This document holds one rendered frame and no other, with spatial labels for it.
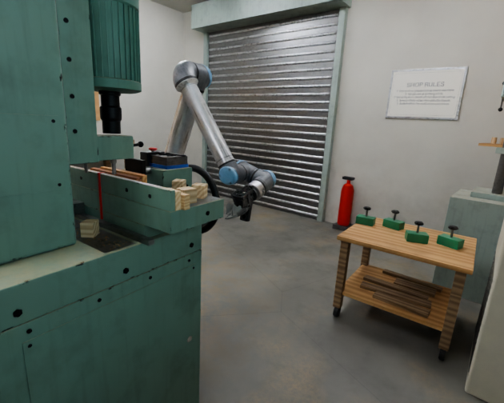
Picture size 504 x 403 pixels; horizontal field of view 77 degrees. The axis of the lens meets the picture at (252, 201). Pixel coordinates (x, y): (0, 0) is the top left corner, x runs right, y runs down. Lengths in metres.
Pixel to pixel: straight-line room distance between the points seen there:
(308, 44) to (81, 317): 3.69
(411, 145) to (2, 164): 3.31
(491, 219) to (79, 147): 2.38
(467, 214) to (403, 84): 1.57
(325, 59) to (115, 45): 3.16
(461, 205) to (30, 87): 2.43
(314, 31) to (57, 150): 3.55
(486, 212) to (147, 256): 2.19
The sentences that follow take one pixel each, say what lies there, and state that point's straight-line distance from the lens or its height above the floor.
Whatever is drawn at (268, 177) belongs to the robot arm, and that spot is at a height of 0.87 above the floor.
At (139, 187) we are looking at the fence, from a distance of 0.90.
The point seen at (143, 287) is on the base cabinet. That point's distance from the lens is 0.95.
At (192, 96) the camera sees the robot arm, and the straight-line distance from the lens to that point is 1.60.
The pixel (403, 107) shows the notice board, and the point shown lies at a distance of 3.59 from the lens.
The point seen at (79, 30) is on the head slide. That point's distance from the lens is 0.96.
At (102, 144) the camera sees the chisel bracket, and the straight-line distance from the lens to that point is 1.00.
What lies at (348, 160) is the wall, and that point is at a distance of 3.77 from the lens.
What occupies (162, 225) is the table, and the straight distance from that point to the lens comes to 0.85.
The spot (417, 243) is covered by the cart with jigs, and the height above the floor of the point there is 0.53.
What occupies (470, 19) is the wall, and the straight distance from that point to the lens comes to 3.65.
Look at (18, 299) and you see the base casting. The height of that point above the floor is 0.77.
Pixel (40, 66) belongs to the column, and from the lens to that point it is 0.86.
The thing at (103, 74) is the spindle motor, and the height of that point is 1.23.
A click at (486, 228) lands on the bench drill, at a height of 0.53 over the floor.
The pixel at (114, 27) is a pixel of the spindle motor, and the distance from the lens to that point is 1.00.
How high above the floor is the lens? 1.13
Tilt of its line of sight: 14 degrees down
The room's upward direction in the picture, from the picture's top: 3 degrees clockwise
